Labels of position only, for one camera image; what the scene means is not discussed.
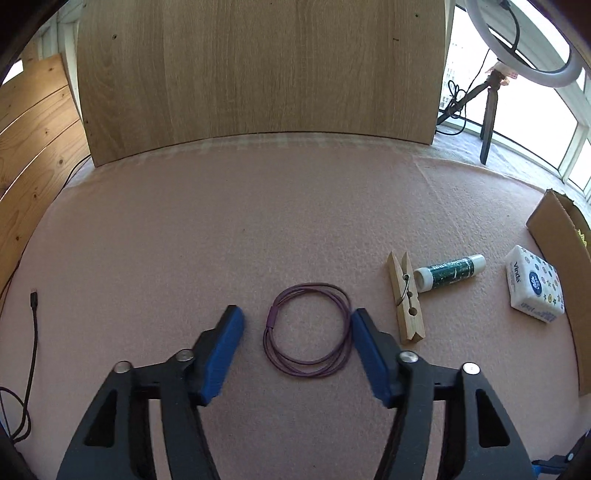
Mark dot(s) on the pine plank panel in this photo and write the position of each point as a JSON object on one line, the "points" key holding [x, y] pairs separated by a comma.
{"points": [[37, 138]]}

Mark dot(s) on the cardboard box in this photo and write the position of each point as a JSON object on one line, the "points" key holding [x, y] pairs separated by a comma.
{"points": [[554, 230]]}

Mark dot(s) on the large light oak board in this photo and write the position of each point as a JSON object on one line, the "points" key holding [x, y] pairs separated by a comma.
{"points": [[258, 69]]}

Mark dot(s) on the patterned tissue pack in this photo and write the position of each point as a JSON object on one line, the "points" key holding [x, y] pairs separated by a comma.
{"points": [[531, 286]]}

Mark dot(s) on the black tripod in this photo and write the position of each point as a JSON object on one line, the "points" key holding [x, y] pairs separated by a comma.
{"points": [[488, 124]]}

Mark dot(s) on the wooden clothespin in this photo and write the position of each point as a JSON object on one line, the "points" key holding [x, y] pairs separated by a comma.
{"points": [[408, 318]]}

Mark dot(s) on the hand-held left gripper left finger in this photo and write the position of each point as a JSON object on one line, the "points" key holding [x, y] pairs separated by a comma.
{"points": [[221, 355]]}

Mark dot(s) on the small lip balm tube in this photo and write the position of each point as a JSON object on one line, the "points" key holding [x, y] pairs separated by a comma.
{"points": [[448, 272]]}

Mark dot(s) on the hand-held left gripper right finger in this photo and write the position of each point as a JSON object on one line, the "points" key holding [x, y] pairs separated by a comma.
{"points": [[374, 360]]}

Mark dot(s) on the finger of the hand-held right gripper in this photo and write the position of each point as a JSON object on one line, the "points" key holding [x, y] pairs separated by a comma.
{"points": [[549, 468]]}

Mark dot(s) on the black gooseneck phone clamp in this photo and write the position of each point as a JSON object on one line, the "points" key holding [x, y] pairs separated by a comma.
{"points": [[516, 32]]}

